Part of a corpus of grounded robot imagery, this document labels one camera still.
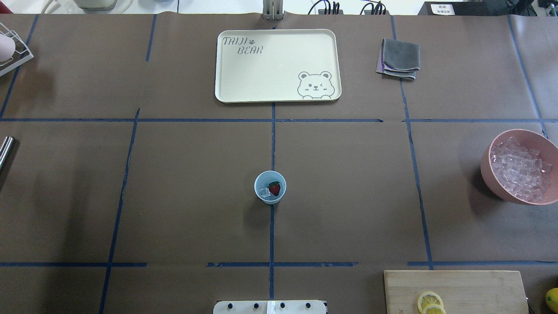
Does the steel muddler black tip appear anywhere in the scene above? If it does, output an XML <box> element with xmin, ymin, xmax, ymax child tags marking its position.
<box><xmin>0</xmin><ymin>136</ymin><xmax>15</xmax><ymax>172</ymax></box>

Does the light blue plastic cup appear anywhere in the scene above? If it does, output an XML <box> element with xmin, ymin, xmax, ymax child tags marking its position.
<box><xmin>254</xmin><ymin>171</ymin><xmax>287</xmax><ymax>205</ymax></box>

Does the clear ice cube pile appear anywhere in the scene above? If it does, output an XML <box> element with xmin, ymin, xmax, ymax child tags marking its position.
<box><xmin>490</xmin><ymin>137</ymin><xmax>554</xmax><ymax>202</ymax></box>

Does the pink upturned cup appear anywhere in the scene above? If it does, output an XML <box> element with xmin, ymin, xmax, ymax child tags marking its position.
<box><xmin>0</xmin><ymin>34</ymin><xmax>16</xmax><ymax>62</ymax></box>

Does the cream bear serving tray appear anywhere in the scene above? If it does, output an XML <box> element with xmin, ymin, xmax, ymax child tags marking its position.
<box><xmin>214</xmin><ymin>29</ymin><xmax>342</xmax><ymax>103</ymax></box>

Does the purple folded cloth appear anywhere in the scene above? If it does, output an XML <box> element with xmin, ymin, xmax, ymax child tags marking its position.
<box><xmin>376</xmin><ymin>42</ymin><xmax>384</xmax><ymax>74</ymax></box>

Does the grey folded cloth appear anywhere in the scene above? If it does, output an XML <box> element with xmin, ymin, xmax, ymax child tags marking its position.
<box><xmin>382</xmin><ymin>38</ymin><xmax>421</xmax><ymax>80</ymax></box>

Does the bamboo cutting board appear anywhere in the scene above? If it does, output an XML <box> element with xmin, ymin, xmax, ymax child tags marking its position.
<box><xmin>383</xmin><ymin>270</ymin><xmax>528</xmax><ymax>314</ymax></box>

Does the lemon slices row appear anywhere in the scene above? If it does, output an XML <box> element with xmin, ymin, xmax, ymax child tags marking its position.
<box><xmin>416</xmin><ymin>291</ymin><xmax>446</xmax><ymax>314</ymax></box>

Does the pink bowl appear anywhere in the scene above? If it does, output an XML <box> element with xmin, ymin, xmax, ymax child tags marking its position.
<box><xmin>481</xmin><ymin>129</ymin><xmax>558</xmax><ymax>205</ymax></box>

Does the whole lemon bottom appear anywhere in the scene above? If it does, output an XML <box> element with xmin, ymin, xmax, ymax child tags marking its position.
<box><xmin>544</xmin><ymin>288</ymin><xmax>558</xmax><ymax>314</ymax></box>

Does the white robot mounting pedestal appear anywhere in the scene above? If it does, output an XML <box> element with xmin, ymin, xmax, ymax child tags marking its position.
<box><xmin>213</xmin><ymin>300</ymin><xmax>328</xmax><ymax>314</ymax></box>

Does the white wire cup rack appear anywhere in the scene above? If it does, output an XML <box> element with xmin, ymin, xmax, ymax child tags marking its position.
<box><xmin>0</xmin><ymin>23</ymin><xmax>34</xmax><ymax>77</ymax></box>

